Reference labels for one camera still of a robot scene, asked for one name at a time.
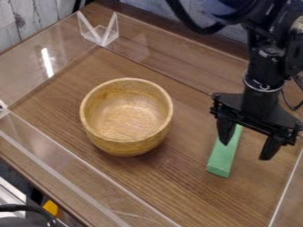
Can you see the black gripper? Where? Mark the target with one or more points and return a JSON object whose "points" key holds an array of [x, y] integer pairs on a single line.
{"points": [[256, 110]]}

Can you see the green rectangular block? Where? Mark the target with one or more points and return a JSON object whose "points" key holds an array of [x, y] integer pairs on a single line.
{"points": [[222, 157]]}

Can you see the clear acrylic corner bracket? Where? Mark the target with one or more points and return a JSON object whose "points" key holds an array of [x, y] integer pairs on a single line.
{"points": [[101, 35]]}

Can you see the yellow and black device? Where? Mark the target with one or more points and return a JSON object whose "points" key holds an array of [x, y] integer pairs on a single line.
{"points": [[58, 212]]}

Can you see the clear acrylic tray wall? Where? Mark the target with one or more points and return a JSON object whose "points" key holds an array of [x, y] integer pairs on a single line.
{"points": [[90, 196]]}

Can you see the brown wooden bowl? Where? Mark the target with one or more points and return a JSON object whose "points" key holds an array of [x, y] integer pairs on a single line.
{"points": [[126, 114]]}

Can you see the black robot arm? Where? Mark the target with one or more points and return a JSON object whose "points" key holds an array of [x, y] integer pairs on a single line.
{"points": [[274, 26]]}

